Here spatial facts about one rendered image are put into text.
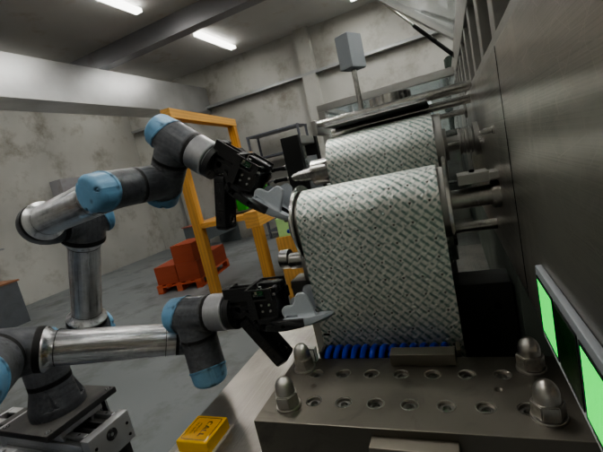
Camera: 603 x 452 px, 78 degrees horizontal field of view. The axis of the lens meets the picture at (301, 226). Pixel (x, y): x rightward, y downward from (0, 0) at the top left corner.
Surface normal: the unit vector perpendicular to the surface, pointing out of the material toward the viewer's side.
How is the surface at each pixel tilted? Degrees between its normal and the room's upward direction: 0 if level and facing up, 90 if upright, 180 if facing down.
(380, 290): 90
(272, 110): 90
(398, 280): 90
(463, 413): 0
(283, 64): 90
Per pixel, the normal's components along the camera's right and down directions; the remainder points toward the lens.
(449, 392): -0.22, -0.97
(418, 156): -0.34, 0.25
